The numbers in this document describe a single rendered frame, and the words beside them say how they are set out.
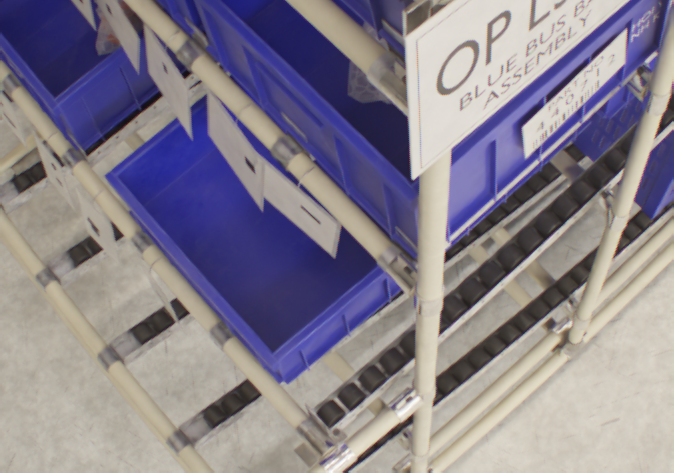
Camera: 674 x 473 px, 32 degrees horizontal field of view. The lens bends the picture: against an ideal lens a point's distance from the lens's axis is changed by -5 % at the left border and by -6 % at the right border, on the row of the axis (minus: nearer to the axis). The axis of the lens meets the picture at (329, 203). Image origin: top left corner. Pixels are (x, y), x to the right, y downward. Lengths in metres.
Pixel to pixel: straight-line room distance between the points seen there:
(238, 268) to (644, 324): 1.06
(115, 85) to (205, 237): 0.26
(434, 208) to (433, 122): 0.19
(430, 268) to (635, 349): 1.28
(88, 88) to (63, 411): 0.94
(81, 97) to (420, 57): 0.96
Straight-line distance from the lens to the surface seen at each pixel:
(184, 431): 1.97
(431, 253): 1.25
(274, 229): 1.77
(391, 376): 1.71
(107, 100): 1.84
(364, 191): 1.37
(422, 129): 0.98
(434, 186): 1.12
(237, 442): 2.43
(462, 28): 0.91
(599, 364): 2.49
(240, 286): 1.74
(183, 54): 1.55
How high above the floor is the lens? 2.32
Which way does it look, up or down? 63 degrees down
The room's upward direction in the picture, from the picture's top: 7 degrees counter-clockwise
